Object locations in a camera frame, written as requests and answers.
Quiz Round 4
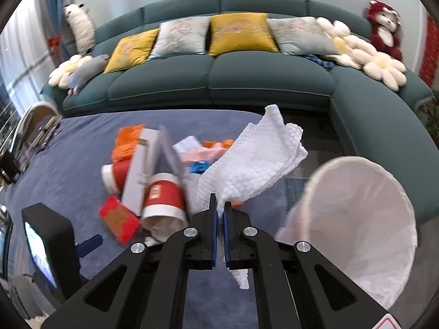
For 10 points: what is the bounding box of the blue grey table cloth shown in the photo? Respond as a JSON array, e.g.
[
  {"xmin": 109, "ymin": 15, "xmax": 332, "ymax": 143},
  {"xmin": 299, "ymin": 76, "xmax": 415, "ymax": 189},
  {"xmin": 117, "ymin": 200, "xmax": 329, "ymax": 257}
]
[{"xmin": 6, "ymin": 109, "xmax": 348, "ymax": 329}]

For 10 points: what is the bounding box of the red paper cup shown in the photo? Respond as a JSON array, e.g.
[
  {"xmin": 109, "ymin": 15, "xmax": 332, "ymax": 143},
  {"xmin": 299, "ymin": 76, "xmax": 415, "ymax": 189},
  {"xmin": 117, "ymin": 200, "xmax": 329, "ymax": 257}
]
[
  {"xmin": 100, "ymin": 160, "xmax": 131, "ymax": 195},
  {"xmin": 141, "ymin": 172, "xmax": 188, "ymax": 242}
]

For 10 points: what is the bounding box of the white flower pillow left end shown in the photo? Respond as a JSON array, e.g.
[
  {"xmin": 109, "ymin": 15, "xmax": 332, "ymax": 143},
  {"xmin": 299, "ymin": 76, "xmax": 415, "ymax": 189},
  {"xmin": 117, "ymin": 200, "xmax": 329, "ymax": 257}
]
[{"xmin": 48, "ymin": 54, "xmax": 92, "ymax": 90}]

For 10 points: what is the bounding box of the yellow cushion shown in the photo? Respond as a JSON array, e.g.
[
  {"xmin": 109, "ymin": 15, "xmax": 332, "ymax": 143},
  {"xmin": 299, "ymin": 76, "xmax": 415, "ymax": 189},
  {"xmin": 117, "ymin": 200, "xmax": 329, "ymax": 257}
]
[
  {"xmin": 208, "ymin": 13, "xmax": 278, "ymax": 56},
  {"xmin": 103, "ymin": 28, "xmax": 159, "ymax": 73}
]

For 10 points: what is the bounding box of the blue patterned cloth on sofa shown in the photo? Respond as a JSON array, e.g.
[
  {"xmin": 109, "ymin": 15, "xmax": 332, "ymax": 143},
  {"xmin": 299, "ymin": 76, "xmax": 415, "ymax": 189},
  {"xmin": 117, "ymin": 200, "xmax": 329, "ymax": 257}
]
[{"xmin": 303, "ymin": 54, "xmax": 336, "ymax": 70}]

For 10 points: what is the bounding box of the light grey cushion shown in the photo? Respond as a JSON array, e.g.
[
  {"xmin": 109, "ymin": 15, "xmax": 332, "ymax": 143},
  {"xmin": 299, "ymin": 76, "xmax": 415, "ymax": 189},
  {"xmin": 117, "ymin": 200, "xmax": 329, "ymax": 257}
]
[
  {"xmin": 267, "ymin": 16, "xmax": 339, "ymax": 56},
  {"xmin": 148, "ymin": 16, "xmax": 210, "ymax": 60}
]

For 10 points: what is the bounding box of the red paper cup front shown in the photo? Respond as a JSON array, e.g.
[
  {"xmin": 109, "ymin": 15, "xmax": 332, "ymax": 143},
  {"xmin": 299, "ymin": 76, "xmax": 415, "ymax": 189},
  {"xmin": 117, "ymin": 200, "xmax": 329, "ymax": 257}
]
[{"xmin": 141, "ymin": 172, "xmax": 188, "ymax": 242}]

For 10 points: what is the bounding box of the white chair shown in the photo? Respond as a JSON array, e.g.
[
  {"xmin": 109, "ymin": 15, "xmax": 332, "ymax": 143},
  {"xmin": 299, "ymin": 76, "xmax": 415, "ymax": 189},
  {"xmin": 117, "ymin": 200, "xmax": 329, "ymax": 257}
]
[{"xmin": 1, "ymin": 101, "xmax": 62, "ymax": 184}]

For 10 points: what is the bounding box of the grey plush mouse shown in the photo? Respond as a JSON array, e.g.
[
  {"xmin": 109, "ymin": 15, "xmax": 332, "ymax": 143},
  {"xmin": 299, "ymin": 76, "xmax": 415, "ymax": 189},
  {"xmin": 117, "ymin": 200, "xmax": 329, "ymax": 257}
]
[{"xmin": 68, "ymin": 54, "xmax": 109, "ymax": 95}]

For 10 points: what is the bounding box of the white flower pillow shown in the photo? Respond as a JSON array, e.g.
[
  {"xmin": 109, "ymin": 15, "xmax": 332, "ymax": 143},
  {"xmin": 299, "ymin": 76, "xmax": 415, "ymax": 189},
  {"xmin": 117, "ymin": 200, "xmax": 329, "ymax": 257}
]
[
  {"xmin": 316, "ymin": 17, "xmax": 371, "ymax": 70},
  {"xmin": 351, "ymin": 41, "xmax": 407, "ymax": 92}
]

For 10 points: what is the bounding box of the pink cloth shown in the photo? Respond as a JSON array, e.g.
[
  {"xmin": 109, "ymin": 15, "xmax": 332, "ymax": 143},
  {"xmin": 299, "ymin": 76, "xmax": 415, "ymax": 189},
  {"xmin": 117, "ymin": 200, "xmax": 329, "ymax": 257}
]
[{"xmin": 180, "ymin": 143, "xmax": 227, "ymax": 163}]

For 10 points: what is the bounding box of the light grey cushion right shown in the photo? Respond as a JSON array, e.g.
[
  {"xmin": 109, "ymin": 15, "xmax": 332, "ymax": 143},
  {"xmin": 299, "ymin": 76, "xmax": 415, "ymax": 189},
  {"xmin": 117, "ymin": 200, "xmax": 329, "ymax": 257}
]
[{"xmin": 267, "ymin": 16, "xmax": 339, "ymax": 56}]

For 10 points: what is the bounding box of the blue curtain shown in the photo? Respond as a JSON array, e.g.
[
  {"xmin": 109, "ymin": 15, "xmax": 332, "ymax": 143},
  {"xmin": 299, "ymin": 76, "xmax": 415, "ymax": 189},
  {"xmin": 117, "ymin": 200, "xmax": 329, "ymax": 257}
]
[{"xmin": 45, "ymin": 0, "xmax": 71, "ymax": 58}]

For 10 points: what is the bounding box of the light grey cushion left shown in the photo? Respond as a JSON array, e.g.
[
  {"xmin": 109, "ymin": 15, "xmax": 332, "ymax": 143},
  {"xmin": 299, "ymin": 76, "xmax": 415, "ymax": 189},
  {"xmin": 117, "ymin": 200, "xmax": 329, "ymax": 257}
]
[{"xmin": 148, "ymin": 16, "xmax": 210, "ymax": 60}]

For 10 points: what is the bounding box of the blue wrapper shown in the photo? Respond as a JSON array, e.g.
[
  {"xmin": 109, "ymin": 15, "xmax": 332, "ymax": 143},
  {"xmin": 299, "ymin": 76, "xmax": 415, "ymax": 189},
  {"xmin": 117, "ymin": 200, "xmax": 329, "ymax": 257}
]
[{"xmin": 189, "ymin": 160, "xmax": 210, "ymax": 175}]

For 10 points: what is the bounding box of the red paper cup back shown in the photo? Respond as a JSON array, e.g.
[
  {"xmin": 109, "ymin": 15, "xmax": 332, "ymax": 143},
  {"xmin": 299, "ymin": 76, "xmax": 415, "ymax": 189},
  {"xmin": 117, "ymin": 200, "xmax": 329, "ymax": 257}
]
[{"xmin": 100, "ymin": 160, "xmax": 131, "ymax": 195}]

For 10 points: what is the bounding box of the white lined trash bin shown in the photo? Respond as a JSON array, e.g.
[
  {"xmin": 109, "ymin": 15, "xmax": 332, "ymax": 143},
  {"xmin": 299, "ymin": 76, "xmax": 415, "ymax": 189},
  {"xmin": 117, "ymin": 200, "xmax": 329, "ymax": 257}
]
[{"xmin": 275, "ymin": 156, "xmax": 417, "ymax": 309}]

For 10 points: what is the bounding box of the red white plush monkey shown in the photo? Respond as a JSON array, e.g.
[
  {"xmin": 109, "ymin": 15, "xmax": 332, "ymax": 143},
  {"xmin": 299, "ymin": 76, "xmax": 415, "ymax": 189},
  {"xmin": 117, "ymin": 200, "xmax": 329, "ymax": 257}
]
[{"xmin": 365, "ymin": 0, "xmax": 403, "ymax": 61}]

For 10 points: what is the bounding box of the yellow cushion centre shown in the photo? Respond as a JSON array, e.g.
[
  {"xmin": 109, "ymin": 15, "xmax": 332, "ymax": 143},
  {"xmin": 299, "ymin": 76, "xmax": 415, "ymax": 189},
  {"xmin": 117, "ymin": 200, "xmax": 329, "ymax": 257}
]
[{"xmin": 208, "ymin": 13, "xmax": 278, "ymax": 56}]

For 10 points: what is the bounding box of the white flower pillow upper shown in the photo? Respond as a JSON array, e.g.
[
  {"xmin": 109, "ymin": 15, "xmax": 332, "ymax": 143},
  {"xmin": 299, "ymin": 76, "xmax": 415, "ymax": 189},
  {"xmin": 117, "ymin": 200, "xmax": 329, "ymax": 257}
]
[{"xmin": 316, "ymin": 17, "xmax": 371, "ymax": 70}]

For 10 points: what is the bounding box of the orange plastic bag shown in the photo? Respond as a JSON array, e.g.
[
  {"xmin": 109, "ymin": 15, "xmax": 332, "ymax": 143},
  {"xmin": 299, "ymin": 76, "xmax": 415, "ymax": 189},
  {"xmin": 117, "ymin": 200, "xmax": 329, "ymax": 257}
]
[{"xmin": 111, "ymin": 124, "xmax": 144, "ymax": 163}]

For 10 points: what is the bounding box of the red envelope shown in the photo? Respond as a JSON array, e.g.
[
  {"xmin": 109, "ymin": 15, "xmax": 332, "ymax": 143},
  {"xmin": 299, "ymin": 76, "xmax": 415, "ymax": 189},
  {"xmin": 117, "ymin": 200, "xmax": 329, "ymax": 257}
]
[{"xmin": 98, "ymin": 195, "xmax": 140, "ymax": 244}]

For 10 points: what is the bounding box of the yellow cushion left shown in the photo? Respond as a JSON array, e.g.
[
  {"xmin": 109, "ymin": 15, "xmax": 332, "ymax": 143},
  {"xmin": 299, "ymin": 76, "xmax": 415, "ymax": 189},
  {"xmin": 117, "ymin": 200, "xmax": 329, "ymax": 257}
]
[{"xmin": 103, "ymin": 28, "xmax": 159, "ymax": 73}]

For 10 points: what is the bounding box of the white cardboard box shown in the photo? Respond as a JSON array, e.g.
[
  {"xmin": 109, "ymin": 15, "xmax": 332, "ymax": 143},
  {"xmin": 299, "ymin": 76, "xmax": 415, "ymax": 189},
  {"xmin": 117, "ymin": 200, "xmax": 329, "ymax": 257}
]
[{"xmin": 121, "ymin": 129, "xmax": 161, "ymax": 217}]

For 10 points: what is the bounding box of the dark green curved sofa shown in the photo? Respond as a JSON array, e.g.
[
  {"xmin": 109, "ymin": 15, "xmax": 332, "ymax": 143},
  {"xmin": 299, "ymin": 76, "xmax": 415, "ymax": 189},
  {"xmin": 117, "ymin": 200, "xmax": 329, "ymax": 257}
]
[{"xmin": 42, "ymin": 0, "xmax": 438, "ymax": 223}]

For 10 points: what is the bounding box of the white plush animal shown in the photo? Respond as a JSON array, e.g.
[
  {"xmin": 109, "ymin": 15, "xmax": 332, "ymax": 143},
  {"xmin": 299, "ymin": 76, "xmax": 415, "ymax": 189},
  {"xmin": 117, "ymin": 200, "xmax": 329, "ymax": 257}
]
[{"xmin": 63, "ymin": 4, "xmax": 95, "ymax": 55}]

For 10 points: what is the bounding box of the white paper towel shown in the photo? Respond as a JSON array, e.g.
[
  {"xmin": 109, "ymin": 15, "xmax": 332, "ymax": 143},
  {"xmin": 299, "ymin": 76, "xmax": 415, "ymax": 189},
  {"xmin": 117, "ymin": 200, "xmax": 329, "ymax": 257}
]
[{"xmin": 195, "ymin": 104, "xmax": 309, "ymax": 291}]

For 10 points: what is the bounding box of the white flower pillow lower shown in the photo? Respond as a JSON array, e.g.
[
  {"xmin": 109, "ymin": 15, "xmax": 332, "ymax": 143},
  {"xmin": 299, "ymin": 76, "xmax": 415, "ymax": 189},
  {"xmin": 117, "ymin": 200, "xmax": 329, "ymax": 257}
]
[{"xmin": 351, "ymin": 41, "xmax": 407, "ymax": 92}]

